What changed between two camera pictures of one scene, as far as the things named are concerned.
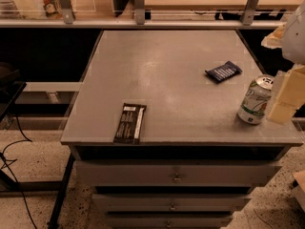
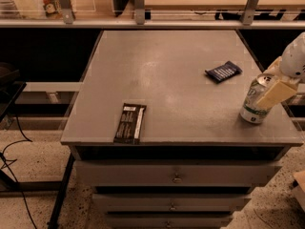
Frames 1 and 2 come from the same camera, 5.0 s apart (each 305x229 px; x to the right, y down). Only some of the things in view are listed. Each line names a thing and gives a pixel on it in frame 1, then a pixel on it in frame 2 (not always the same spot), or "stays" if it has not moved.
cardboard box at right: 298,187 stays
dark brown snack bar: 130,124 stays
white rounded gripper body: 295,37 to 294,61
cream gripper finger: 275,39 to 274,69
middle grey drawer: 170,201 stays
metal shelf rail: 67,18 stays
